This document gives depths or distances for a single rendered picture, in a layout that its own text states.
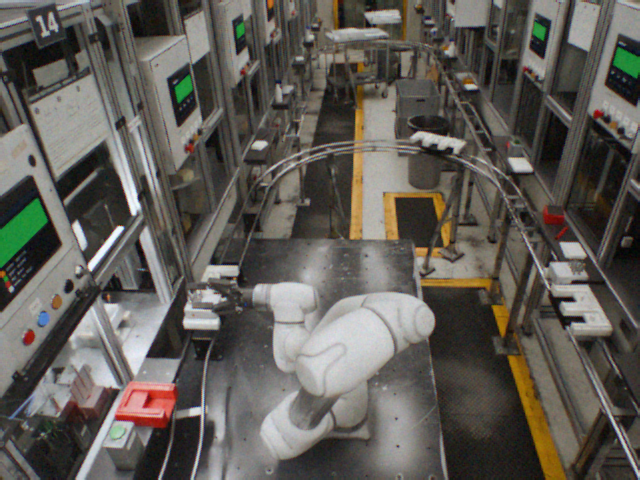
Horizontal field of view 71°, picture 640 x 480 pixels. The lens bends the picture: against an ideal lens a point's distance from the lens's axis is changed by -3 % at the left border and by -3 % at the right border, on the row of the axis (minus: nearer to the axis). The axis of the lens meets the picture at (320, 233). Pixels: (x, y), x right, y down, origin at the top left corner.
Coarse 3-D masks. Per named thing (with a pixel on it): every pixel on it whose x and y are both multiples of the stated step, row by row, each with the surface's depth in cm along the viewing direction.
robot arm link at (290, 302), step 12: (276, 288) 153; (288, 288) 152; (300, 288) 152; (312, 288) 153; (276, 300) 151; (288, 300) 151; (300, 300) 150; (312, 300) 151; (276, 312) 152; (288, 312) 150; (300, 312) 151
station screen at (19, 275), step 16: (32, 192) 103; (16, 208) 98; (0, 224) 94; (48, 224) 109; (32, 240) 103; (48, 240) 109; (16, 256) 98; (32, 256) 103; (48, 256) 109; (0, 272) 94; (16, 272) 98; (32, 272) 103; (16, 288) 98
